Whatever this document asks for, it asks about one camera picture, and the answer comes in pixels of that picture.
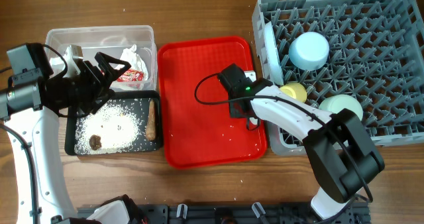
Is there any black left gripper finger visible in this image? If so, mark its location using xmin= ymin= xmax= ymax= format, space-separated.
xmin=95 ymin=52 xmax=131 ymax=85
xmin=79 ymin=85 xmax=115 ymax=117

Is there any red snack wrapper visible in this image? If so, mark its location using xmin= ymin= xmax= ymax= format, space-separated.
xmin=117 ymin=69 xmax=144 ymax=82

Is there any white napkin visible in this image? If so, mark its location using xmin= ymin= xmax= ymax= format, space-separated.
xmin=120 ymin=44 xmax=148 ymax=81

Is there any cooked white rice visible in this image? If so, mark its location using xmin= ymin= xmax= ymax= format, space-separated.
xmin=74 ymin=98 xmax=149 ymax=155

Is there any dark brown food lump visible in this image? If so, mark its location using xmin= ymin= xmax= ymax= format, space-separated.
xmin=89 ymin=135 xmax=101 ymax=150

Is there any light blue plate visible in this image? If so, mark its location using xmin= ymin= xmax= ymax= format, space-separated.
xmin=264 ymin=22 xmax=284 ymax=85

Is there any yellow plastic cup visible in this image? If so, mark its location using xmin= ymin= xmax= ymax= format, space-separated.
xmin=280 ymin=82 xmax=307 ymax=103

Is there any brown bread stick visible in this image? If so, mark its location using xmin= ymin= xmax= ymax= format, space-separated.
xmin=145 ymin=99 xmax=156 ymax=140

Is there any green rice bowl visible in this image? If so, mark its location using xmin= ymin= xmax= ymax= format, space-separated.
xmin=319 ymin=94 xmax=364 ymax=120

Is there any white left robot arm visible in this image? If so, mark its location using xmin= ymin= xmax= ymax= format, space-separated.
xmin=1 ymin=43 xmax=131 ymax=223

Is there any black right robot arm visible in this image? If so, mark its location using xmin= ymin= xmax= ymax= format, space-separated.
xmin=160 ymin=64 xmax=385 ymax=221

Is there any grey dishwasher rack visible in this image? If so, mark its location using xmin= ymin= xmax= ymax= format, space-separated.
xmin=252 ymin=0 xmax=423 ymax=146

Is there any clear plastic storage bin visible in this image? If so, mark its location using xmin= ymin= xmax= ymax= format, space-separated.
xmin=45 ymin=25 xmax=158 ymax=92

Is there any black plastic tray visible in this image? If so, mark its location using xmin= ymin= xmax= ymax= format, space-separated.
xmin=64 ymin=90 xmax=164 ymax=156

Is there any red serving tray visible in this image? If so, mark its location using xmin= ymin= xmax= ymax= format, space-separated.
xmin=157 ymin=36 xmax=268 ymax=169

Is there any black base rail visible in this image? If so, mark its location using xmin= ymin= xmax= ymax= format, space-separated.
xmin=76 ymin=202 xmax=370 ymax=224

